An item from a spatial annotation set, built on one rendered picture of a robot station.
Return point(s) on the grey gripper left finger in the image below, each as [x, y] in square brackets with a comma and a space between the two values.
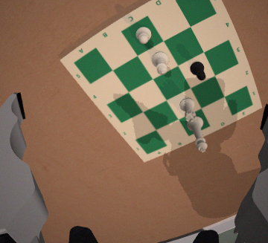
[22, 208]

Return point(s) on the green and cream chessboard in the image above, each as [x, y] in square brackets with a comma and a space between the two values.
[117, 73]

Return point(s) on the grey chess piece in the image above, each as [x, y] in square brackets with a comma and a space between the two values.
[196, 128]

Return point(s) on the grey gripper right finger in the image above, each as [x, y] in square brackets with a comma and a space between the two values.
[251, 221]

